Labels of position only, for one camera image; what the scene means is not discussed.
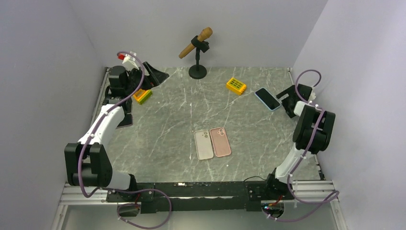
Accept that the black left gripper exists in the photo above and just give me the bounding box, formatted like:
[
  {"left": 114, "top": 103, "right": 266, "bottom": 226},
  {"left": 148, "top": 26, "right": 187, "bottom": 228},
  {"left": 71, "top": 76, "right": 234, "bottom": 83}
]
[{"left": 125, "top": 61, "right": 169, "bottom": 95}]

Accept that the phone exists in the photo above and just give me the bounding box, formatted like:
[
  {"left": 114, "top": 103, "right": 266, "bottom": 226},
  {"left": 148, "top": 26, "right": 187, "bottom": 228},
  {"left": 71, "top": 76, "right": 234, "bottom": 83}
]
[
  {"left": 255, "top": 88, "right": 282, "bottom": 111},
  {"left": 209, "top": 127, "right": 232, "bottom": 157}
]

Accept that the beige phone case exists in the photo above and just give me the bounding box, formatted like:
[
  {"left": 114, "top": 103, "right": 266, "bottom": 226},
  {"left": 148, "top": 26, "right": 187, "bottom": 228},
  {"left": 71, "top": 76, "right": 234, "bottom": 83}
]
[{"left": 194, "top": 130, "right": 214, "bottom": 160}]

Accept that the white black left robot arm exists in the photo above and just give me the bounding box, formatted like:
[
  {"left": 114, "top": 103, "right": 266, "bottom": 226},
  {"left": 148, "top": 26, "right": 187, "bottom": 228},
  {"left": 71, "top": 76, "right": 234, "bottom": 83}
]
[{"left": 64, "top": 62, "right": 169, "bottom": 201}]

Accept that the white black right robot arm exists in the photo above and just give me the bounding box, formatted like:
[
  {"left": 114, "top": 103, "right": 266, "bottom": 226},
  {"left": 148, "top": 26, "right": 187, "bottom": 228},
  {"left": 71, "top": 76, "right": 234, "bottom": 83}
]
[{"left": 264, "top": 84, "right": 336, "bottom": 199}]

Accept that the orange green toy block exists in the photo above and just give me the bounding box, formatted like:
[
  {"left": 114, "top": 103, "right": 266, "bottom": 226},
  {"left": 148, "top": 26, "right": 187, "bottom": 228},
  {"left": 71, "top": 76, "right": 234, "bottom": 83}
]
[{"left": 133, "top": 89, "right": 152, "bottom": 105}]

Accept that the black microphone stand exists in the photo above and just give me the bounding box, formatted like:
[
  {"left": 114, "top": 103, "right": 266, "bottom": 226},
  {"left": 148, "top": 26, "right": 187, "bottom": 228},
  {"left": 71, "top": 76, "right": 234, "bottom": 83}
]
[{"left": 188, "top": 48, "right": 207, "bottom": 80}]

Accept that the yellow toy brick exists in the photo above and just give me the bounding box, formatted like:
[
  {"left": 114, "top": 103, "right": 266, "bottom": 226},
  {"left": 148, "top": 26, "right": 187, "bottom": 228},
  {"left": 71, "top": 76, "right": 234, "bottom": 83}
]
[{"left": 226, "top": 77, "right": 247, "bottom": 95}]

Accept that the wooden microphone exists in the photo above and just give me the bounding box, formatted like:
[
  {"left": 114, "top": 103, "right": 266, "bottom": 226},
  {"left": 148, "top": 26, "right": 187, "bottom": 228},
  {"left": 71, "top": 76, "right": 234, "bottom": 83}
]
[{"left": 178, "top": 27, "right": 213, "bottom": 59}]

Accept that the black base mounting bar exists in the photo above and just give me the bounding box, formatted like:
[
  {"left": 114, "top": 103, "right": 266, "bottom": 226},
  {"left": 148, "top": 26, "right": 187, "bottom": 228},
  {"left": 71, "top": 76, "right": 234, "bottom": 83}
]
[{"left": 106, "top": 180, "right": 293, "bottom": 214}]

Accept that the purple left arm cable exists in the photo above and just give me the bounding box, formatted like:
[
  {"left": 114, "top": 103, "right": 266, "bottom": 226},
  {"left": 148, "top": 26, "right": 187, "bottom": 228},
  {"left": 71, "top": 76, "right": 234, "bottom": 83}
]
[{"left": 77, "top": 50, "right": 172, "bottom": 230}]

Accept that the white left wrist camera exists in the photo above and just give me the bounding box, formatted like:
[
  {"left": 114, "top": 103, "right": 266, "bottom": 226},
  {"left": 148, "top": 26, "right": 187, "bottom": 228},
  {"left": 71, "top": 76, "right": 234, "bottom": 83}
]
[{"left": 117, "top": 53, "right": 139, "bottom": 71}]

